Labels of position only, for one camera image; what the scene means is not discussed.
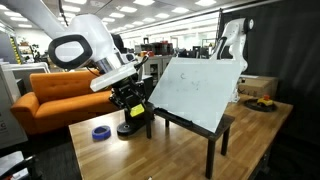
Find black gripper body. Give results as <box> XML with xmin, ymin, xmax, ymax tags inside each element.
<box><xmin>109</xmin><ymin>75</ymin><xmax>148</xmax><ymax>110</ymax></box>

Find yellow smiley eraser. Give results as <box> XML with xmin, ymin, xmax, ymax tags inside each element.
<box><xmin>129</xmin><ymin>103</ymin><xmax>146</xmax><ymax>118</ymax></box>

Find white whiteboard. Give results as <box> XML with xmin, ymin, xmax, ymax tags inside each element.
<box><xmin>148</xmin><ymin>57</ymin><xmax>243</xmax><ymax>134</ymax></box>

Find black pod coffee machine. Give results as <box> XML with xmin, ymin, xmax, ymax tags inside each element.
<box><xmin>116</xmin><ymin>74</ymin><xmax>156</xmax><ymax>137</ymax></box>

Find blue tape roll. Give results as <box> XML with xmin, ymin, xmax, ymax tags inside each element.
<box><xmin>91</xmin><ymin>125</ymin><xmax>112</xmax><ymax>141</ymax></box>

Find orange sofa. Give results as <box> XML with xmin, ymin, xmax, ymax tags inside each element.
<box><xmin>9</xmin><ymin>69</ymin><xmax>123</xmax><ymax>136</ymax></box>

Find small black stand table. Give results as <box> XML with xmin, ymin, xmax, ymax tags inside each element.
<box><xmin>143</xmin><ymin>103</ymin><xmax>236</xmax><ymax>180</ymax></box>

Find long cardboard box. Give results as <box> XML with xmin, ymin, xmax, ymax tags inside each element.
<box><xmin>237</xmin><ymin>75</ymin><xmax>279</xmax><ymax>100</ymax></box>

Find white machine cabinet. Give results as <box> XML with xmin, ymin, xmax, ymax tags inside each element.
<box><xmin>0</xmin><ymin>61</ymin><xmax>51</xmax><ymax>149</ymax></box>

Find yellow red emergency stop button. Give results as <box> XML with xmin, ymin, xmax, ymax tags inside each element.
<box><xmin>256</xmin><ymin>94</ymin><xmax>274</xmax><ymax>108</ymax></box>

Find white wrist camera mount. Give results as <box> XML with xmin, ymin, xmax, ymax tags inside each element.
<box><xmin>89</xmin><ymin>61</ymin><xmax>138</xmax><ymax>93</ymax></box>

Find coiled black cable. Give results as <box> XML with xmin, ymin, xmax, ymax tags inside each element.
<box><xmin>243</xmin><ymin>98</ymin><xmax>278</xmax><ymax>113</ymax></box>

